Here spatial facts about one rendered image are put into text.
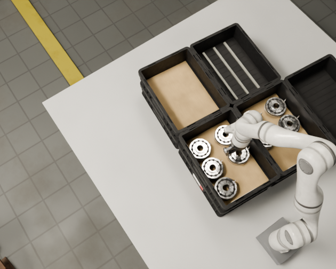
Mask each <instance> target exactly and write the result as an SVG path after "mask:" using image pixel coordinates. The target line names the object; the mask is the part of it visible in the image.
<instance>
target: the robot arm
mask: <svg viewBox="0 0 336 269"><path fill-rule="evenodd" d="M224 132H225V133H231V134H233V136H232V138H231V141H230V143H231V144H230V145H229V147H228V148H225V147H224V148H223V152H224V153H225V155H226V156H229V157H230V156H231V155H232V153H234V152H236V151H237V150H239V151H242V150H244V149H246V148H247V146H249V145H250V143H251V142H252V141H253V139H252V138H254V139H260V140H262V141H264V142H266V143H268V144H270V145H273V146H276V147H286V148H297V149H302V150H301V151H300V152H299V154H298V157H297V184H296V189H295V195H294V202H293V203H294V208H295V210H296V211H297V213H298V214H299V215H301V216H302V218H301V219H300V220H297V221H294V222H292V223H290V224H287V225H285V226H283V227H281V228H280V229H278V230H275V231H273V232H272V233H271V234H270V236H269V240H268V241H269V244H270V246H271V247H272V248H273V249H274V250H276V251H279V252H280V253H285V252H289V250H290V249H297V248H300V247H302V246H305V245H307V244H310V243H312V242H314V241H315V240H316V239H317V235H318V221H319V216H320V212H321V208H322V205H323V200H324V194H323V191H322V189H321V188H320V187H319V186H318V181H319V178H320V177H321V175H322V174H324V173H325V172H327V171H328V170H329V169H330V168H332V167H333V166H335V165H336V145H335V144H333V143H332V142H330V141H328V140H326V139H323V138H319V137H315V136H310V135H307V134H303V133H299V132H295V131H291V130H288V129H285V128H282V127H280V126H278V125H275V124H273V123H271V122H268V121H263V118H262V115H261V114H260V113H259V112H258V111H256V110H250V111H248V112H247V113H246V114H245V115H243V116H242V117H241V118H239V119H238V120H237V121H236V122H235V123H233V124H230V125H228V126H226V127H225V128H224Z"/></svg>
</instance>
